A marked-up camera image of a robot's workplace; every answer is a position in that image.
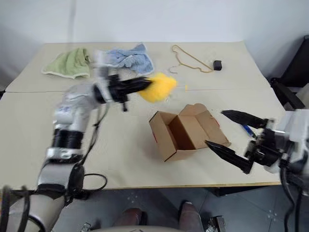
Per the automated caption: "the green towel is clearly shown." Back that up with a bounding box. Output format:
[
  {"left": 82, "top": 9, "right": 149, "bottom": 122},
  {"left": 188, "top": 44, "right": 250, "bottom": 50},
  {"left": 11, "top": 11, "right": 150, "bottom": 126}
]
[{"left": 41, "top": 47, "right": 92, "bottom": 80}]

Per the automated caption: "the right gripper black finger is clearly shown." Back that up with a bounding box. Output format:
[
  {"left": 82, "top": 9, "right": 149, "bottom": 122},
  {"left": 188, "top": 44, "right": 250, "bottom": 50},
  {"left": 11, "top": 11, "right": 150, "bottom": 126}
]
[
  {"left": 221, "top": 110, "right": 268, "bottom": 129},
  {"left": 204, "top": 139, "right": 253, "bottom": 175}
]

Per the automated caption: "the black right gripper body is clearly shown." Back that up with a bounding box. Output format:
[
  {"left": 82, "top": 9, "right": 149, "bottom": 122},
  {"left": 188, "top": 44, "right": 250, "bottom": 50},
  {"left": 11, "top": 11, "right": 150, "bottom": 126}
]
[{"left": 243, "top": 118, "right": 292, "bottom": 167}]

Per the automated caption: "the light blue towel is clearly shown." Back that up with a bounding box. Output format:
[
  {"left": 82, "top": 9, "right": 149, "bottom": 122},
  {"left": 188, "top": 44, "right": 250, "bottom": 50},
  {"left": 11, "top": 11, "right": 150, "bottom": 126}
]
[{"left": 95, "top": 43, "right": 155, "bottom": 75}]

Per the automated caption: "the blue pen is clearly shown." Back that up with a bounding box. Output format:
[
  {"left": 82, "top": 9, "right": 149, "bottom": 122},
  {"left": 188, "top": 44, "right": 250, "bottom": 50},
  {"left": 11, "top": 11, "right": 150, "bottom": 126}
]
[{"left": 240, "top": 124, "right": 254, "bottom": 138}]

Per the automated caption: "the black left shoulder cable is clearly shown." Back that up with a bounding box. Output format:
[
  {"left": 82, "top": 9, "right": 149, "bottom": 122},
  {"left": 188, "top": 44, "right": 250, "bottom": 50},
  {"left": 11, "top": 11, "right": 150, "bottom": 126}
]
[{"left": 0, "top": 185, "right": 33, "bottom": 232}]

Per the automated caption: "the brown cardboard box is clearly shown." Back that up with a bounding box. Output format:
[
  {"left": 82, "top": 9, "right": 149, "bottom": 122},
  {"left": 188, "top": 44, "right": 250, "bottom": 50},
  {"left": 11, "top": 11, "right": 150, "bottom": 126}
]
[{"left": 149, "top": 103, "right": 232, "bottom": 162}]

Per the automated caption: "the dark reddish rounded shape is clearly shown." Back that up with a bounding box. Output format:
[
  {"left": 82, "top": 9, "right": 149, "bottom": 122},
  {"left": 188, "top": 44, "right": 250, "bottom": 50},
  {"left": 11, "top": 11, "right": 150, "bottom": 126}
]
[
  {"left": 115, "top": 208, "right": 148, "bottom": 228},
  {"left": 180, "top": 201, "right": 205, "bottom": 232}
]

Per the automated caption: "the yellow fluffy item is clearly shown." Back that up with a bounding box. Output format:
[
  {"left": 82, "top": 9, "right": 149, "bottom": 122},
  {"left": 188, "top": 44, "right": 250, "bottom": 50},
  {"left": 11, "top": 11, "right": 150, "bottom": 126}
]
[{"left": 139, "top": 72, "right": 178, "bottom": 104}]

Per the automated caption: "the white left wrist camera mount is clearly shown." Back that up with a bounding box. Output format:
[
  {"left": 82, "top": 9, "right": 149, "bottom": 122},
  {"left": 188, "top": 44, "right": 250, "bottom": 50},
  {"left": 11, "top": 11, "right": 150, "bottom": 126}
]
[{"left": 92, "top": 49, "right": 110, "bottom": 82}]

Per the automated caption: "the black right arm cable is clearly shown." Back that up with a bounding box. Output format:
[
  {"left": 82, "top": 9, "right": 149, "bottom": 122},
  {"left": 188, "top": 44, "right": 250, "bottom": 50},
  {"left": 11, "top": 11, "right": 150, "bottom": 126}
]
[{"left": 279, "top": 166, "right": 306, "bottom": 232}]

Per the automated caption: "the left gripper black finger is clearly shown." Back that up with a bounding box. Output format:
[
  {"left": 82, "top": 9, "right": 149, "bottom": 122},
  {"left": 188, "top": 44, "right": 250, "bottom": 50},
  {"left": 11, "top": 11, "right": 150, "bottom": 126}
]
[
  {"left": 120, "top": 77, "right": 153, "bottom": 87},
  {"left": 122, "top": 83, "right": 152, "bottom": 95}
]

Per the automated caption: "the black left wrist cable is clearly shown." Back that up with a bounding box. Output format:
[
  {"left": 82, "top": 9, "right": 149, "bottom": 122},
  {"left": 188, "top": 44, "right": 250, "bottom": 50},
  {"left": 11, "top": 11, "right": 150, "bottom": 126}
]
[{"left": 65, "top": 102, "right": 108, "bottom": 201}]

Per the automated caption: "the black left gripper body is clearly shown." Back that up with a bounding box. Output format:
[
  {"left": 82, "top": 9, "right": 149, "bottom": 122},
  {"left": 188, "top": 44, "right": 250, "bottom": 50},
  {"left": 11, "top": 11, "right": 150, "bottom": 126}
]
[{"left": 107, "top": 74, "right": 130, "bottom": 113}]

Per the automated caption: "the yellow wire hanger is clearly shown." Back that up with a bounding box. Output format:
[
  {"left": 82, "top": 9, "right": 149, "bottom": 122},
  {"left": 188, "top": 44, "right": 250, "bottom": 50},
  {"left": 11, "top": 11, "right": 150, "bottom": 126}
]
[{"left": 168, "top": 44, "right": 215, "bottom": 74}]

